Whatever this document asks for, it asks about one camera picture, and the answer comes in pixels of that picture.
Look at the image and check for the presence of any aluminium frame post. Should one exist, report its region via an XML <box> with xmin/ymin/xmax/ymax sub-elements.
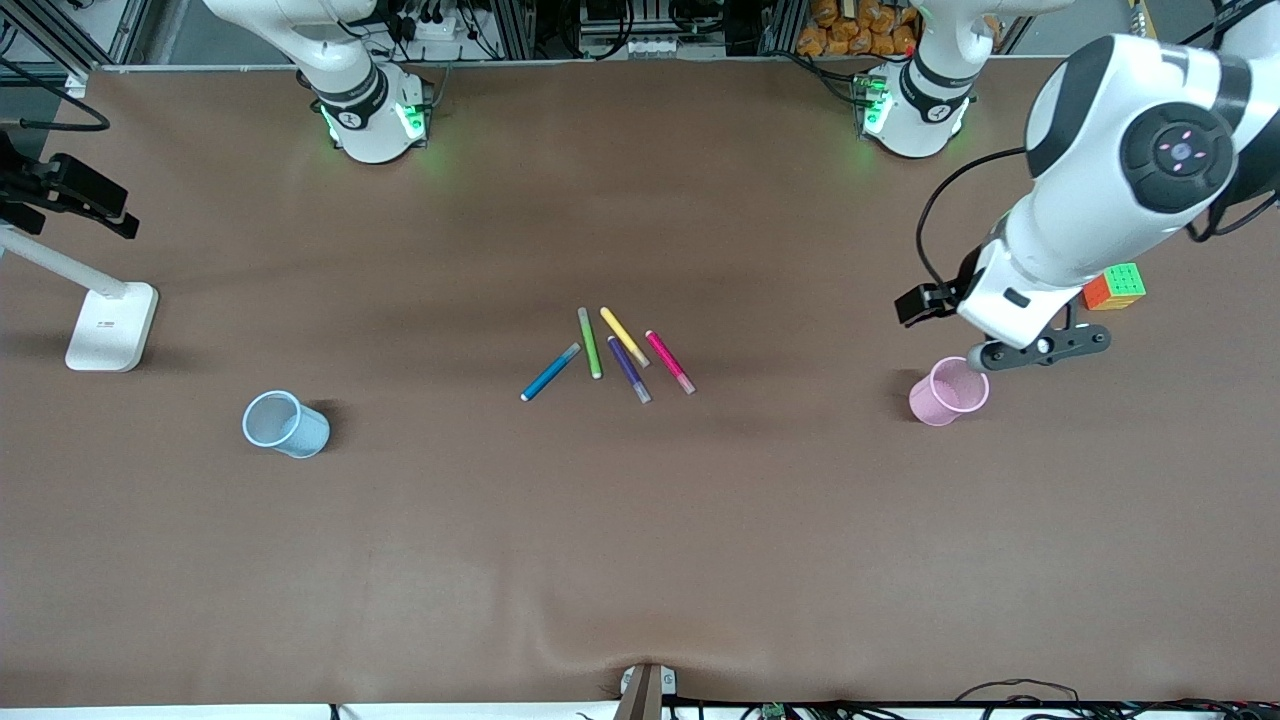
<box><xmin>0</xmin><ymin>0</ymin><xmax>151</xmax><ymax>73</ymax></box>

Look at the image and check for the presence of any purple marker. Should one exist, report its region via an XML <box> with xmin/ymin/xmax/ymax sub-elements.
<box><xmin>607</xmin><ymin>335</ymin><xmax>653</xmax><ymax>405</ymax></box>

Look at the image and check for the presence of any white connector block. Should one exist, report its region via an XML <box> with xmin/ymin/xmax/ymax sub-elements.
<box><xmin>578</xmin><ymin>35</ymin><xmax>683</xmax><ymax>59</ymax></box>

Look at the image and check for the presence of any blue mesh cup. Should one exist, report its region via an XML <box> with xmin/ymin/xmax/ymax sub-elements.
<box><xmin>242</xmin><ymin>390</ymin><xmax>331</xmax><ymax>460</ymax></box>

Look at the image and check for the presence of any metal table edge bracket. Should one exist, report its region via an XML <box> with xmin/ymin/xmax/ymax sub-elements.
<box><xmin>618</xmin><ymin>663</ymin><xmax>678</xmax><ymax>720</ymax></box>

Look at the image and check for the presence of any colourful puzzle cube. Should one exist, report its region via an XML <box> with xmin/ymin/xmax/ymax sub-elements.
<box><xmin>1083</xmin><ymin>262</ymin><xmax>1148</xmax><ymax>312</ymax></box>

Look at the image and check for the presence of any pink marker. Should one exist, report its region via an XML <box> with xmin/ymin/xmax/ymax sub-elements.
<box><xmin>645</xmin><ymin>329</ymin><xmax>697</xmax><ymax>396</ymax></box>

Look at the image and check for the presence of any yellow marker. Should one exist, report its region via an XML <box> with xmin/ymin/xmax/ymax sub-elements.
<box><xmin>599</xmin><ymin>306</ymin><xmax>652</xmax><ymax>369</ymax></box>

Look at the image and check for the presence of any white power strip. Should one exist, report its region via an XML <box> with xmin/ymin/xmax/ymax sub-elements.
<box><xmin>385</xmin><ymin>0</ymin><xmax>471</xmax><ymax>46</ymax></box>

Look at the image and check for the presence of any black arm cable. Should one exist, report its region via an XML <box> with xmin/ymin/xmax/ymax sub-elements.
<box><xmin>0</xmin><ymin>57</ymin><xmax>110</xmax><ymax>132</ymax></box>
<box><xmin>917</xmin><ymin>148</ymin><xmax>1031</xmax><ymax>293</ymax></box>

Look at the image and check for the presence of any green marker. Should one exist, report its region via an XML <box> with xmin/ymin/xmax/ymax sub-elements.
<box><xmin>577</xmin><ymin>307</ymin><xmax>604</xmax><ymax>380</ymax></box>

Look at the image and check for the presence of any black cable bundle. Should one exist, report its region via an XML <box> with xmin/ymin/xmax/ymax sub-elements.
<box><xmin>950</xmin><ymin>678</ymin><xmax>1280</xmax><ymax>720</ymax></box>

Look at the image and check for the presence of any pink mesh cup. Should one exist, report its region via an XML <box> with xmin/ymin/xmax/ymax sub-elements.
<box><xmin>908</xmin><ymin>356</ymin><xmax>991</xmax><ymax>428</ymax></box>

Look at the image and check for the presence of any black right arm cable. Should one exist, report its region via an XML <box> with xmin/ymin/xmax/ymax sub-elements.
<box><xmin>0</xmin><ymin>57</ymin><xmax>110</xmax><ymax>132</ymax></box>

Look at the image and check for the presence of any white lamp stand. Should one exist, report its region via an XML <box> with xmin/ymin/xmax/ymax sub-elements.
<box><xmin>0</xmin><ymin>225</ymin><xmax>160</xmax><ymax>373</ymax></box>

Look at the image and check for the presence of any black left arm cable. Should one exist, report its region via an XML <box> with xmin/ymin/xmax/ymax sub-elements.
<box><xmin>917</xmin><ymin>148</ymin><xmax>1031</xmax><ymax>293</ymax></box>

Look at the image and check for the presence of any orange snack bag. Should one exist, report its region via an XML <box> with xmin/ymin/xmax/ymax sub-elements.
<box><xmin>797</xmin><ymin>0</ymin><xmax>921</xmax><ymax>58</ymax></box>

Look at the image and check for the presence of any blue marker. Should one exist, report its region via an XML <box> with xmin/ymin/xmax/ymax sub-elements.
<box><xmin>520</xmin><ymin>342</ymin><xmax>582</xmax><ymax>403</ymax></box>

